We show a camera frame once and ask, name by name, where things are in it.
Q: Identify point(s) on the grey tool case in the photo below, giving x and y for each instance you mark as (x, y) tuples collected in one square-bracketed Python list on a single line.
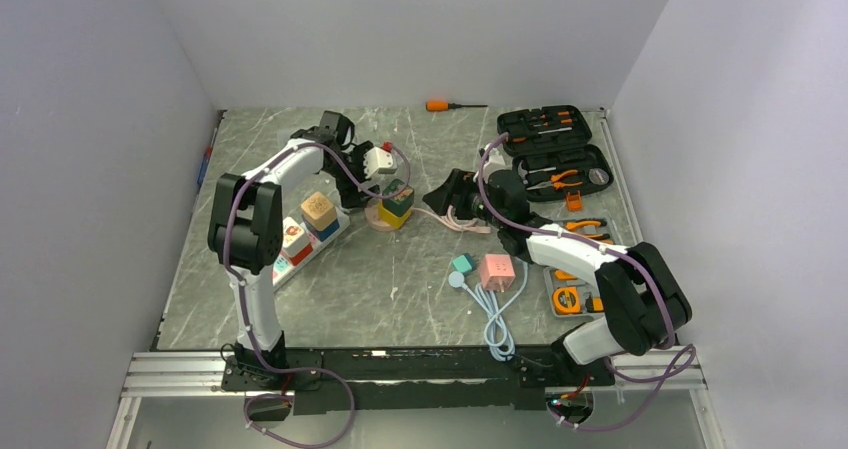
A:
[(600, 230)]

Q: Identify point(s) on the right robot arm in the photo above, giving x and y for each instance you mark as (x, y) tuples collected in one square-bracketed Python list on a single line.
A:
[(643, 304)]

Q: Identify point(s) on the white cube adapter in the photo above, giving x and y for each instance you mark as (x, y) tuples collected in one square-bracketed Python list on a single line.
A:
[(295, 238)]

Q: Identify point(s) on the black tool case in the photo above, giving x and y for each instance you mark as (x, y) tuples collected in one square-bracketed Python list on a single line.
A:
[(549, 140)]

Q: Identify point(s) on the dark green cube adapter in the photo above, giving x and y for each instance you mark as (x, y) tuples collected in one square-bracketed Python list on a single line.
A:
[(399, 197)]

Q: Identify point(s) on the red cube adapter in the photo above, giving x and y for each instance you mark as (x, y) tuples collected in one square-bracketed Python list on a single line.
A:
[(296, 258)]

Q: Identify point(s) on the dark blue cube adapter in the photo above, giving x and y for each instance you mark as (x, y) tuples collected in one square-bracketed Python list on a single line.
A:
[(326, 232)]

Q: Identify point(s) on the orange cube adapter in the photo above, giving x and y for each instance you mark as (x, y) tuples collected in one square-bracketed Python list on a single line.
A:
[(318, 210)]

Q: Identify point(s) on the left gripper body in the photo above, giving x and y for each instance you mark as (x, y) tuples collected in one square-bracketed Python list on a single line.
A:
[(352, 171)]

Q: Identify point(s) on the orange tape measure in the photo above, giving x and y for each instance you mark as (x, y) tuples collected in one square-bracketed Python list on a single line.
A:
[(566, 301)]

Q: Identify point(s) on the orange handled screwdriver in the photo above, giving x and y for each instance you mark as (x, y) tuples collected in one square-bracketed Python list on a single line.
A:
[(437, 106)]

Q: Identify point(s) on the teal cube adapter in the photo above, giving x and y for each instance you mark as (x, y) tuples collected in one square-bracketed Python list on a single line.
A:
[(464, 263)]

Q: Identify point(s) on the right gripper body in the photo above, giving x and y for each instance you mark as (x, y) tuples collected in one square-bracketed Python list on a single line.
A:
[(475, 199)]

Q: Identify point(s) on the pink round socket base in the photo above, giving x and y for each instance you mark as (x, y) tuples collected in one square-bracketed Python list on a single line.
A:
[(372, 219)]

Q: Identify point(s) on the yellow cube adapter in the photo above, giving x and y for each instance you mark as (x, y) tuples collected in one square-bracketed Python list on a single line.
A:
[(391, 219)]

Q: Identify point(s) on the pink cube socket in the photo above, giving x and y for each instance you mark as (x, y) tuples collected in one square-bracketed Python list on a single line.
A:
[(497, 272)]

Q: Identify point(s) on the light blue round plug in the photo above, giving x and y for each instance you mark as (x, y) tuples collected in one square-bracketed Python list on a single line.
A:
[(456, 280)]

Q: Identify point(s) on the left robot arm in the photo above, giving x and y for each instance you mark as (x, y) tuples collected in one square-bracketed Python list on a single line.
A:
[(259, 246)]

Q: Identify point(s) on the white long power strip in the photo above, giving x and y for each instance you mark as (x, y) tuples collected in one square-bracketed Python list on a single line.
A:
[(283, 271)]

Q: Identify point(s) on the orange handled pliers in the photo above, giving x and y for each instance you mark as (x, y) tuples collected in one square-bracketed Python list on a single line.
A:
[(566, 179)]

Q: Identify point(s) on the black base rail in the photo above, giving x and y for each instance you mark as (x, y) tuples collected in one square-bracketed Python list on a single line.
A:
[(427, 377)]

